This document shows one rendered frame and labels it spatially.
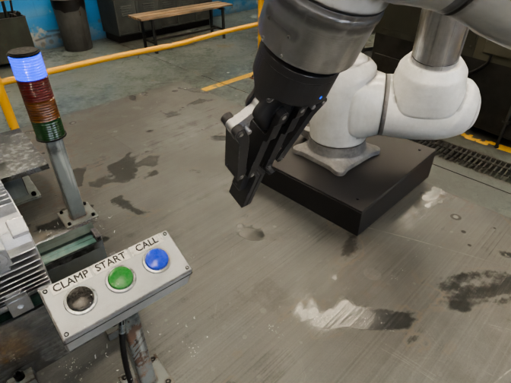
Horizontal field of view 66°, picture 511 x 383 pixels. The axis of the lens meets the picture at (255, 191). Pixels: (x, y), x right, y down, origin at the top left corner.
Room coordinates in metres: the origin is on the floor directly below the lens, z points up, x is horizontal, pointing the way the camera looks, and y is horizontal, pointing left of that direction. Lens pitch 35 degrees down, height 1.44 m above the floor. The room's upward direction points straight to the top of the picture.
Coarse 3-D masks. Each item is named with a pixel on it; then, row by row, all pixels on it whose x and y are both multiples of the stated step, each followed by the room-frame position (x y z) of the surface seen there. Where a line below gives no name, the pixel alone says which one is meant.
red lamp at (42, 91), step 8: (16, 80) 0.78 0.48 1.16; (40, 80) 0.78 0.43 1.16; (48, 80) 0.80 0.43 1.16; (24, 88) 0.77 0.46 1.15; (32, 88) 0.77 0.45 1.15; (40, 88) 0.77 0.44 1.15; (48, 88) 0.79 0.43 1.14; (24, 96) 0.77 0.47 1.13; (32, 96) 0.77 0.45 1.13; (40, 96) 0.77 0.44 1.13; (48, 96) 0.78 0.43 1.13
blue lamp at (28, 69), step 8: (8, 56) 0.79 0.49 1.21; (40, 56) 0.80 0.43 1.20; (16, 64) 0.77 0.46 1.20; (24, 64) 0.77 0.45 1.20; (32, 64) 0.77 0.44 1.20; (40, 64) 0.79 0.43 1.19; (16, 72) 0.77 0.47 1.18; (24, 72) 0.77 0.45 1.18; (32, 72) 0.77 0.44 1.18; (40, 72) 0.78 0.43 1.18; (24, 80) 0.76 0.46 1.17; (32, 80) 0.77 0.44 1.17
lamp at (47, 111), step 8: (24, 104) 0.77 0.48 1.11; (32, 104) 0.76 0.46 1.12; (40, 104) 0.77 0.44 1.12; (48, 104) 0.78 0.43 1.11; (56, 104) 0.81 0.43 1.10; (32, 112) 0.77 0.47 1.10; (40, 112) 0.77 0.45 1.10; (48, 112) 0.77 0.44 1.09; (56, 112) 0.79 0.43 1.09; (32, 120) 0.77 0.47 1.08; (40, 120) 0.76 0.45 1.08; (48, 120) 0.77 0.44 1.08
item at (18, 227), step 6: (0, 180) 0.52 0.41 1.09; (18, 216) 0.43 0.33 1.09; (6, 222) 0.42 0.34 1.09; (12, 222) 0.42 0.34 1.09; (18, 222) 0.42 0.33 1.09; (24, 222) 0.43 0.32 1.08; (12, 228) 0.41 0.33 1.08; (18, 228) 0.42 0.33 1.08; (24, 228) 0.42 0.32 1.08; (12, 234) 0.41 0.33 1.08; (18, 234) 0.41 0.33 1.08; (24, 234) 0.42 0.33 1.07; (42, 288) 0.41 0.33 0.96
